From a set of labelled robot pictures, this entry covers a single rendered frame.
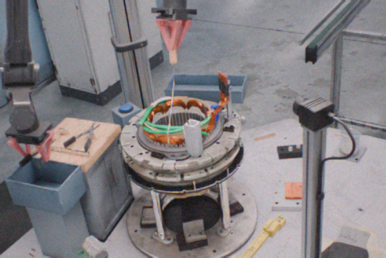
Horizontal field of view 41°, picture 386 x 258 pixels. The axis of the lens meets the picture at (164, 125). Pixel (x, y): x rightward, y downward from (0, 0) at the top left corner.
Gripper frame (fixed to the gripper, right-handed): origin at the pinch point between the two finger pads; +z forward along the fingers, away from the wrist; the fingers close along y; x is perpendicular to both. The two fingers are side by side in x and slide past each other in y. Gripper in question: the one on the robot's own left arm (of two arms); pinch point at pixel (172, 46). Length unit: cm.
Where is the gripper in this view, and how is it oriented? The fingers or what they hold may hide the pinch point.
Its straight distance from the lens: 127.6
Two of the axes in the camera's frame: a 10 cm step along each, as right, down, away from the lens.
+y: 6.5, -1.4, 7.4
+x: -7.6, -1.8, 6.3
